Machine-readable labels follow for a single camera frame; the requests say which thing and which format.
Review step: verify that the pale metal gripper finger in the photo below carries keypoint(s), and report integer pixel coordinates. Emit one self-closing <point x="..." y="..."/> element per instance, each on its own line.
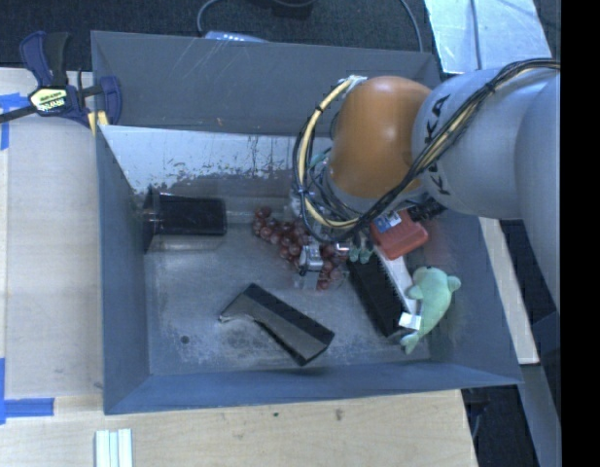
<point x="310" y="260"/>

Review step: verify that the black rectangular box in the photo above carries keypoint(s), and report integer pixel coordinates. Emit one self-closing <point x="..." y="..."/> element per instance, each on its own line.
<point x="187" y="216"/>

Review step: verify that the black and white flat block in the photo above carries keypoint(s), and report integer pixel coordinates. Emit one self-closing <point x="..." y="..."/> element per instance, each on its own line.
<point x="377" y="295"/>

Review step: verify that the red grape bunch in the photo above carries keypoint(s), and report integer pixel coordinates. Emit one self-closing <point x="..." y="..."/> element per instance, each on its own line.
<point x="275" y="234"/>

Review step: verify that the green toy dolphin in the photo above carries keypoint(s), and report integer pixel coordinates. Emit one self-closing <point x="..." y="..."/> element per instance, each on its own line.
<point x="433" y="299"/>

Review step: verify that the dark green flat block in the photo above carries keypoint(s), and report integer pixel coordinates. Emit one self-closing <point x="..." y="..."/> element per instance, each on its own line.
<point x="285" y="321"/>

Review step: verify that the grey metal bin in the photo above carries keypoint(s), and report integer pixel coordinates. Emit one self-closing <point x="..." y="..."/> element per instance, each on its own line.
<point x="231" y="85"/>

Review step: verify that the orange-red box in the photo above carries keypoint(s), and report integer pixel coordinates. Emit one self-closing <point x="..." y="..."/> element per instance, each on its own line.
<point x="401" y="239"/>

